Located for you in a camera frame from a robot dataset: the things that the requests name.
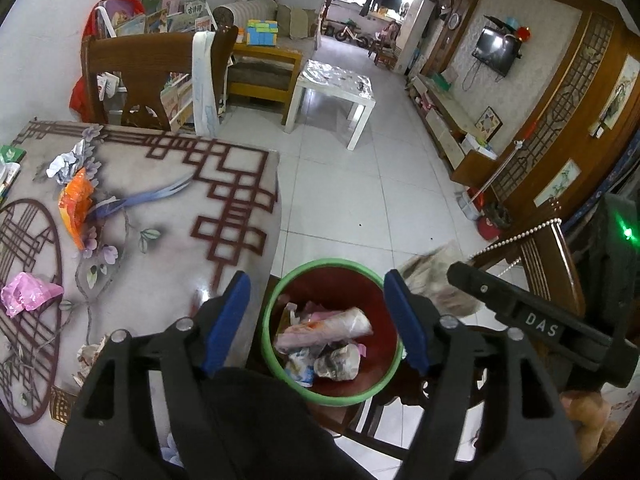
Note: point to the green booklet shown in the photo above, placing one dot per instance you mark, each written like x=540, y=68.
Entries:
x=10, y=154

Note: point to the star pattern framed picture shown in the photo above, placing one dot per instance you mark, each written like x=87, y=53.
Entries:
x=487, y=124

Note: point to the white standing air conditioner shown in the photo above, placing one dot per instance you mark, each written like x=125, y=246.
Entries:
x=422, y=25

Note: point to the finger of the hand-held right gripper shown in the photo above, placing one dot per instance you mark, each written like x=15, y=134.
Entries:
x=505, y=302

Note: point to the brown wooden chair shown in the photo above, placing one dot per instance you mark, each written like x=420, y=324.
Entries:
x=145, y=57

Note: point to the pink plastic wrapper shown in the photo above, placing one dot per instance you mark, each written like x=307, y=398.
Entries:
x=25, y=292

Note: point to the white side table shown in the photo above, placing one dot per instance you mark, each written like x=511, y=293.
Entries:
x=335, y=82

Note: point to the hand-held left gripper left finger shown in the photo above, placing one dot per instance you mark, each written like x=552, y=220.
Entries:
x=227, y=325

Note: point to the dark wooden chair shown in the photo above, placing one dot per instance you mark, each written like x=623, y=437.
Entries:
x=545, y=270

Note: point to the colourful block toy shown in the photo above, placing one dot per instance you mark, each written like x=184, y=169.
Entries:
x=261, y=32

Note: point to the red ornament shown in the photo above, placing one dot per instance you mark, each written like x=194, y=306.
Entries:
x=522, y=32

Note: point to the wooden lattice partition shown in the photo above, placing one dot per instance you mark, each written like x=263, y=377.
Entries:
x=565, y=110

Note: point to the red bucket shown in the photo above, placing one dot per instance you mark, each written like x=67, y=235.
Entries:
x=492, y=227

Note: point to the low television cabinet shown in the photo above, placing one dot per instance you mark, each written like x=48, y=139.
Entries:
x=450, y=125

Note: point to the orange snack packet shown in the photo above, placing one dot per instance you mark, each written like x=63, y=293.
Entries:
x=75, y=205

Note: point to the balance bike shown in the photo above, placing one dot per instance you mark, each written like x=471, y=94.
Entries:
x=352, y=34

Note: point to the row of picture books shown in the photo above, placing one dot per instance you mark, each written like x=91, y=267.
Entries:
x=150, y=15

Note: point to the brown wooden cabinet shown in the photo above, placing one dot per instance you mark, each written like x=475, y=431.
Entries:
x=475, y=170

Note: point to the pink floral wrapper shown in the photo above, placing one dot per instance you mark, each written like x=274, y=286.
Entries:
x=305, y=335

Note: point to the round wall clock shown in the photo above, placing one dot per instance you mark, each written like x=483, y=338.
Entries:
x=453, y=21

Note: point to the beige cushion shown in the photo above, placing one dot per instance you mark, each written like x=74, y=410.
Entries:
x=297, y=20

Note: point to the white paper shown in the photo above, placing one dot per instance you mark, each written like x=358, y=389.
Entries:
x=62, y=165

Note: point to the green rimmed red bin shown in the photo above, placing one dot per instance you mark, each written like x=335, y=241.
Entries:
x=340, y=287

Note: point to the wall-mounted television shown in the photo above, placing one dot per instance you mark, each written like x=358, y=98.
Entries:
x=495, y=52

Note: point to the yellow wooden bench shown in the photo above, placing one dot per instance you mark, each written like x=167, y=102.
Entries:
x=265, y=57

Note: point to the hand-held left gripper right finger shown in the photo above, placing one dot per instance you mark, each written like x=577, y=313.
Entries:
x=405, y=322

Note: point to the person's right hand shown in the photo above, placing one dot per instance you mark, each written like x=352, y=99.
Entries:
x=587, y=420

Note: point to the small wooden chair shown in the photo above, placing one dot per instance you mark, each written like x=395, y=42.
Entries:
x=385, y=47

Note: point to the white book rack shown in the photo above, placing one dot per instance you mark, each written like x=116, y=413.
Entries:
x=101, y=17

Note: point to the grey paper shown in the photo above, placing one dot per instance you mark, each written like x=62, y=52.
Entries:
x=340, y=362

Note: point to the brown tissue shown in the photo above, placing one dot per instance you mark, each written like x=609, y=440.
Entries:
x=442, y=285
x=90, y=360

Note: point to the small orange and white bottle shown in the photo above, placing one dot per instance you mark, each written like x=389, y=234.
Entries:
x=241, y=36

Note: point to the white hanging cloth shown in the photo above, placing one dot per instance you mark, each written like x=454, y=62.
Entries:
x=205, y=85

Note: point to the grey striped sofa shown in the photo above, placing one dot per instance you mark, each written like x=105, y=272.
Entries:
x=245, y=10

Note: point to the red cloth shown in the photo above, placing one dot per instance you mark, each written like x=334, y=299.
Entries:
x=77, y=97

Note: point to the painted panel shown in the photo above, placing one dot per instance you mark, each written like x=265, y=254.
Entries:
x=559, y=182
x=620, y=92

